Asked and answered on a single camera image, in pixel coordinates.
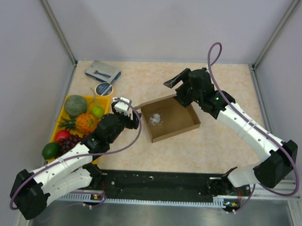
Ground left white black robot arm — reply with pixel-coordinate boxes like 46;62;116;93
9;111;142;220

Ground left aluminium frame post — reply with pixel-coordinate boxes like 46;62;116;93
30;0;80;65

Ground aluminium frame post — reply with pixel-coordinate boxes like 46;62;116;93
252;0;302;70
30;0;80;65

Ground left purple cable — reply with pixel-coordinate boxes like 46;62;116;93
9;93;144;216

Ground white slotted cable duct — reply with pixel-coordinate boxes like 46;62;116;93
57;192;240;210

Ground orange toy pineapple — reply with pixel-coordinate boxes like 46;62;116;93
58;112;99;134

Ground red apple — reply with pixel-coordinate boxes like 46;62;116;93
54;130;71;143

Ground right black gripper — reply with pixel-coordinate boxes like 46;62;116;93
163;67;203;108

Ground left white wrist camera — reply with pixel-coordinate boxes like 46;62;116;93
112;97;132;117

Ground right aluminium frame post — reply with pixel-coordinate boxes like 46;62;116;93
252;0;302;70

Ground green cantaloupe melon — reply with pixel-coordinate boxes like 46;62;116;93
64;94;88;117

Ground blue tape roll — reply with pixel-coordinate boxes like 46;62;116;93
94;82;114;97

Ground brown cardboard box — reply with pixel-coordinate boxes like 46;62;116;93
136;94;201;143

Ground green apple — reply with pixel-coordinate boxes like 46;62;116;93
90;105;105;119

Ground purple grape bunch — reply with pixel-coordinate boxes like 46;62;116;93
57;134;82;157

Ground yellow plastic tray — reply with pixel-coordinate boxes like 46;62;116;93
46;93;111;166

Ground green lime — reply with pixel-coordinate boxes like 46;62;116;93
42;142;59;160

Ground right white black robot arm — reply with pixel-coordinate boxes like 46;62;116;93
164;68;298;195

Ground clear plastic wrapper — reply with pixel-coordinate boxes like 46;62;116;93
149;113;163;126

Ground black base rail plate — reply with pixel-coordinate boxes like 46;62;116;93
87;168;254;205

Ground blue razor package box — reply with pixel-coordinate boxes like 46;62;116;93
85;60;121;84

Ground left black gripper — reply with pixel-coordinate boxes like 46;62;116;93
108;103;142;145

